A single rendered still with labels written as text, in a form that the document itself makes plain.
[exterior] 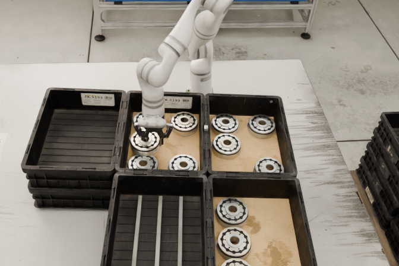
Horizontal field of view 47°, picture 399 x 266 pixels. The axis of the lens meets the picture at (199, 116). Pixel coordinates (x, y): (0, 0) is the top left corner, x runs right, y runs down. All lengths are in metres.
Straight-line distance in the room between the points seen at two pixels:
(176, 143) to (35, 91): 0.77
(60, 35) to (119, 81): 1.66
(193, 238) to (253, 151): 0.43
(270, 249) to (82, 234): 0.63
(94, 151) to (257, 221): 0.63
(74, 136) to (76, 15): 2.34
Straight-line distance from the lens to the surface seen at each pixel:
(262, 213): 1.56
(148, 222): 1.51
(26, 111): 2.11
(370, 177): 2.57
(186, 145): 1.72
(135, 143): 1.64
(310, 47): 3.82
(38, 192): 1.66
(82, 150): 1.72
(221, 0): 1.47
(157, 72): 1.39
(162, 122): 1.49
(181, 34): 1.43
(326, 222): 1.77
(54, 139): 1.78
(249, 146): 1.74
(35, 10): 4.13
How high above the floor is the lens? 2.10
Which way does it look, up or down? 44 degrees down
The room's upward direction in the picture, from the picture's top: 5 degrees clockwise
